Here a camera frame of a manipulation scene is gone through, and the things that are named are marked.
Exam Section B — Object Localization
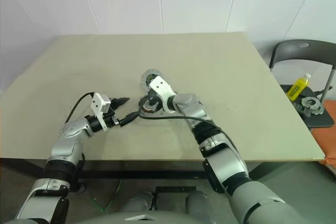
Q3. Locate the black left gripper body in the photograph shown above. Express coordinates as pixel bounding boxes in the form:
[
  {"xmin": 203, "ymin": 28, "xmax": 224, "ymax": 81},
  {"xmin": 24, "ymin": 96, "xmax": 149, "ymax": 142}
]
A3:
[{"xmin": 103, "ymin": 99, "xmax": 123, "ymax": 129}]

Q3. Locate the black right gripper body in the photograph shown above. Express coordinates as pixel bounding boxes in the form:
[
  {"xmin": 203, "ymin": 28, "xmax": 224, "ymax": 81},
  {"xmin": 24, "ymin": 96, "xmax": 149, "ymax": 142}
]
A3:
[{"xmin": 143, "ymin": 88, "xmax": 165, "ymax": 111}]

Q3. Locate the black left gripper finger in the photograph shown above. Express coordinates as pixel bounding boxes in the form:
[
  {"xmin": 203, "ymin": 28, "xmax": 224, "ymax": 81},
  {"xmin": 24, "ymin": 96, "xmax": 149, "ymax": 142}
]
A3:
[
  {"xmin": 112, "ymin": 97, "xmax": 131, "ymax": 109},
  {"xmin": 119, "ymin": 112, "xmax": 138, "ymax": 128}
]

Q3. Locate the spoked round rotor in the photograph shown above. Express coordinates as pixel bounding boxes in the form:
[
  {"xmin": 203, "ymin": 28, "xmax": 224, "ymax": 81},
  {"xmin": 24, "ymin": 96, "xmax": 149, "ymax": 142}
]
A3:
[{"xmin": 136, "ymin": 94, "xmax": 164, "ymax": 116}]

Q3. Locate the small clear plastic object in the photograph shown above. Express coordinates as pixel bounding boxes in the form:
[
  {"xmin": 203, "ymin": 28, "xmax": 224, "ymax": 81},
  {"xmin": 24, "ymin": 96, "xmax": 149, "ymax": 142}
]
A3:
[{"xmin": 139, "ymin": 68, "xmax": 165, "ymax": 94}]

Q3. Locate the gray rounded shape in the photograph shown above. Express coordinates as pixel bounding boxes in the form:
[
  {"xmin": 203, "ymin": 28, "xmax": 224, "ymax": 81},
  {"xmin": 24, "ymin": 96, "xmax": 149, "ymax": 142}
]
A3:
[{"xmin": 104, "ymin": 191, "xmax": 156, "ymax": 224}]

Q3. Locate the yellow drink bottle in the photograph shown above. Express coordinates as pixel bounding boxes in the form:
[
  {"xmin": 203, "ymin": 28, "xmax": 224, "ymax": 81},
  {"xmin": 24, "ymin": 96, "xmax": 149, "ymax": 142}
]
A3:
[{"xmin": 286, "ymin": 73, "xmax": 312, "ymax": 102}]

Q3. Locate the gray folding chair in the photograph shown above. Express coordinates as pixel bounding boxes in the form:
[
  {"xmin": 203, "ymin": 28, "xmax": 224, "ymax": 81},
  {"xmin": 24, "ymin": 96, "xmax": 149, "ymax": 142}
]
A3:
[{"xmin": 269, "ymin": 39, "xmax": 336, "ymax": 130}]

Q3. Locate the silver round metal part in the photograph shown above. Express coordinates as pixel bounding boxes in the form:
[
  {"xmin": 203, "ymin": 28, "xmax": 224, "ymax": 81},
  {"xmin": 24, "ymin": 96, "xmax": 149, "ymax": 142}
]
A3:
[{"xmin": 293, "ymin": 95, "xmax": 326, "ymax": 118}]

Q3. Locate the orange bag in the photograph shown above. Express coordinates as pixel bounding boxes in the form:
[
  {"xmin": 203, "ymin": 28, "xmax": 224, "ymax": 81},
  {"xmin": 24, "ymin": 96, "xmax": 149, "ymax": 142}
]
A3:
[{"xmin": 321, "ymin": 99, "xmax": 336, "ymax": 167}]

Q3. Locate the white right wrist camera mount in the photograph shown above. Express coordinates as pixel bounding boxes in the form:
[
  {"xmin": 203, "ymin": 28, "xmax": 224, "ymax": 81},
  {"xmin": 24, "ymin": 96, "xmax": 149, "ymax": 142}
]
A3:
[{"xmin": 149, "ymin": 76, "xmax": 176, "ymax": 111}]

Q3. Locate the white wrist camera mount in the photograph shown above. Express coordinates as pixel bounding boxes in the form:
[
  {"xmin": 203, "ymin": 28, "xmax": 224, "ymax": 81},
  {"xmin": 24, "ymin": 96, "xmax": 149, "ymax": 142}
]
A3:
[
  {"xmin": 149, "ymin": 76, "xmax": 176, "ymax": 111},
  {"xmin": 90, "ymin": 92, "xmax": 113, "ymax": 132}
]

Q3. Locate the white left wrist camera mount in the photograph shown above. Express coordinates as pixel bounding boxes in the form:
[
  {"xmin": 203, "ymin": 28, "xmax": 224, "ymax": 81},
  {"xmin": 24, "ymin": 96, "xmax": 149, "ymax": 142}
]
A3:
[{"xmin": 90, "ymin": 92, "xmax": 113, "ymax": 132}]

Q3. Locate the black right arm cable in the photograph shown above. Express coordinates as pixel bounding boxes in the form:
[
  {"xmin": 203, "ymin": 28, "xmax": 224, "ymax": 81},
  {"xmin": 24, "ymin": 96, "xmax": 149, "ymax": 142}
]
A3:
[{"xmin": 135, "ymin": 112, "xmax": 226, "ymax": 136}]

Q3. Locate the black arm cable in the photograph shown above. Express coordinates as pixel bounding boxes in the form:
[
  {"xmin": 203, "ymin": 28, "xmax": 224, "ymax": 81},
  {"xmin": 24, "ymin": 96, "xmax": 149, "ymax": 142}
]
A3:
[
  {"xmin": 64, "ymin": 92, "xmax": 96, "ymax": 125},
  {"xmin": 135, "ymin": 112, "xmax": 226, "ymax": 136}
]

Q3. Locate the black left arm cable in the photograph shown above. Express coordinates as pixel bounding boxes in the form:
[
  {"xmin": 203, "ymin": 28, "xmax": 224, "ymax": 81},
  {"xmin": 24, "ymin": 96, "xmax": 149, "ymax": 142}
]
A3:
[{"xmin": 64, "ymin": 92, "xmax": 96, "ymax": 125}]

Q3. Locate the black table frame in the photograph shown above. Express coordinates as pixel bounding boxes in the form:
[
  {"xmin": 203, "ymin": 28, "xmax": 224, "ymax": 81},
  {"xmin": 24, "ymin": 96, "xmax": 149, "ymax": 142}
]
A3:
[{"xmin": 0, "ymin": 157, "xmax": 254, "ymax": 191}]

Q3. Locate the green floor cable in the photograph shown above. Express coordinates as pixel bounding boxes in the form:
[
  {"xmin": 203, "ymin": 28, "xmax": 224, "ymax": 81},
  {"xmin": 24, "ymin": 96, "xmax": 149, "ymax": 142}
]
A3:
[{"xmin": 89, "ymin": 178, "xmax": 124, "ymax": 212}]

